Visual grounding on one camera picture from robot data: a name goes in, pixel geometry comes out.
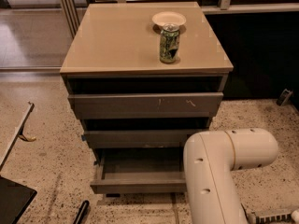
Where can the grey bottom drawer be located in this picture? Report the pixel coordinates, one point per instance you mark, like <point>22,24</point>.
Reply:
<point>139,170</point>

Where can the grey drawer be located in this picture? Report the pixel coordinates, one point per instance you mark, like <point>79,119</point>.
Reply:
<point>138,138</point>
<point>139,170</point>
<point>145,106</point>

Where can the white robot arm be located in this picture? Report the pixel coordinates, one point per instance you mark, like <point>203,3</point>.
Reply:
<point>209,158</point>

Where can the grey top drawer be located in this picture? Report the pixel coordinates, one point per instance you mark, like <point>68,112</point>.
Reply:
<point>145,106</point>

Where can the grey three-drawer cabinet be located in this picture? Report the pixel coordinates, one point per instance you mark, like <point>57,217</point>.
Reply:
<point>116,51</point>

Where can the grey middle drawer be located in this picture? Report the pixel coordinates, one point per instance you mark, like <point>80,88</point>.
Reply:
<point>138,138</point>

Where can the green soda can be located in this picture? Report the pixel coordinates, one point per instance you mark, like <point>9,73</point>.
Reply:
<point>169,43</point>

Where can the white paper bowl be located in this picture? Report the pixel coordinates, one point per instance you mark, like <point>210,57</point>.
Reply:
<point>163,18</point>

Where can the black panel corner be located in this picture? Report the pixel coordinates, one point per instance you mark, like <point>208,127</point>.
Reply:
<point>14,199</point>

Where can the black curved handle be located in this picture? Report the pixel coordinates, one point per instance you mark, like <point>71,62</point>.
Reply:
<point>81,212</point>

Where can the small grey floor bracket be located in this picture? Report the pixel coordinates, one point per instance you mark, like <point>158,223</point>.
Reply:
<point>284,97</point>

